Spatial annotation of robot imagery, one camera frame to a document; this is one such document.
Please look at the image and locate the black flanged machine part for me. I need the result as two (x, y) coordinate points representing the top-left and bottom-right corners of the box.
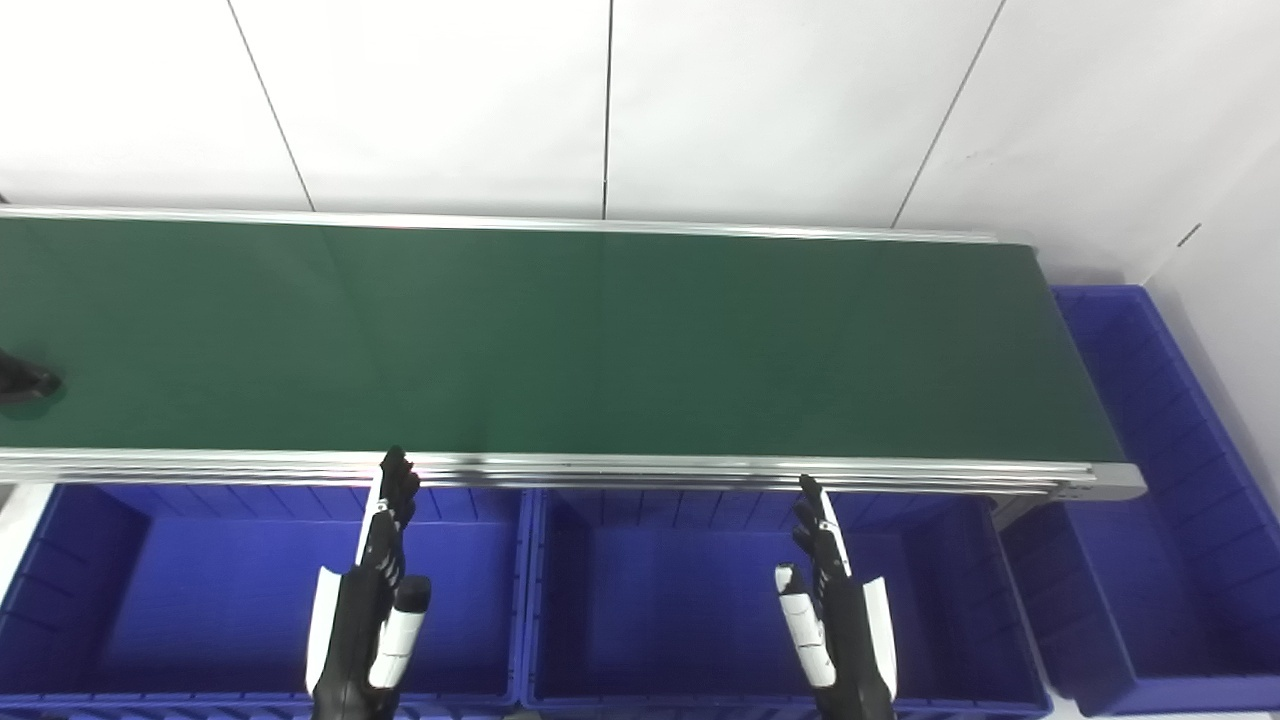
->
(0, 350), (64, 406)

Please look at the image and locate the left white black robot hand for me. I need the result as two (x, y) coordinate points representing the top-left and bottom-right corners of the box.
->
(305, 447), (433, 720)

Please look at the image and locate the blue plastic bin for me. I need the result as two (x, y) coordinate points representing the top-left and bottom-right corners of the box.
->
(522, 487), (1053, 720)
(0, 483), (531, 719)
(1000, 285), (1280, 717)

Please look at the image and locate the green conveyor belt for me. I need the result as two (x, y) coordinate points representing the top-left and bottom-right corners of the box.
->
(0, 205), (1147, 531)
(0, 215), (1131, 464)

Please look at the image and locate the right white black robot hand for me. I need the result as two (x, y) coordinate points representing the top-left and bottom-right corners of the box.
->
(775, 475), (898, 720)

